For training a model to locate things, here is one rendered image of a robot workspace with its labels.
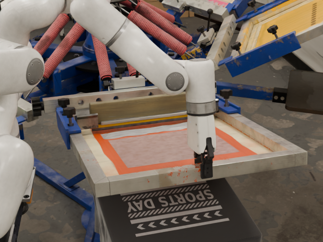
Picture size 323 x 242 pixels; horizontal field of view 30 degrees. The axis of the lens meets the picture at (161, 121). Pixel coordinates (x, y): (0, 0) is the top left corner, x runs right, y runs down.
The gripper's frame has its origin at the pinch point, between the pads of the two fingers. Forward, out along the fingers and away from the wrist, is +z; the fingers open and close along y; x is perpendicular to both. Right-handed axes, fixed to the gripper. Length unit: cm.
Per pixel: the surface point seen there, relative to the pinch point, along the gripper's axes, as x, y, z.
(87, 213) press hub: -11, -175, 81
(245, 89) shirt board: 59, -109, 5
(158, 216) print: -5.8, -28.2, 24.3
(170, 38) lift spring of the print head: 26, -115, -20
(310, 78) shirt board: 91, -106, 3
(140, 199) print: -9.2, -37.8, 21.7
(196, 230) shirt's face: 3.4, -19.2, 26.8
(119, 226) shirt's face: -18.7, -26.7, 24.8
